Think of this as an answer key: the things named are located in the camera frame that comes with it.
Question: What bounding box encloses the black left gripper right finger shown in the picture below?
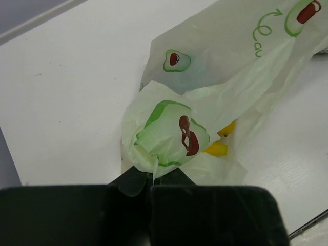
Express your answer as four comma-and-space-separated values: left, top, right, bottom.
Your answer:
150, 169, 290, 245

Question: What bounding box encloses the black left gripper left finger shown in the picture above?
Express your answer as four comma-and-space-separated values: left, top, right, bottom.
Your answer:
1, 168, 152, 245

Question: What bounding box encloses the yellow fake fruit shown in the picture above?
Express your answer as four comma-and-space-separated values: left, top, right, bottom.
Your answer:
203, 120, 236, 157

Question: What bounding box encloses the green printed plastic bag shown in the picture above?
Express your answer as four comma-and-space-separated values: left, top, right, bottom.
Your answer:
121, 1, 327, 185

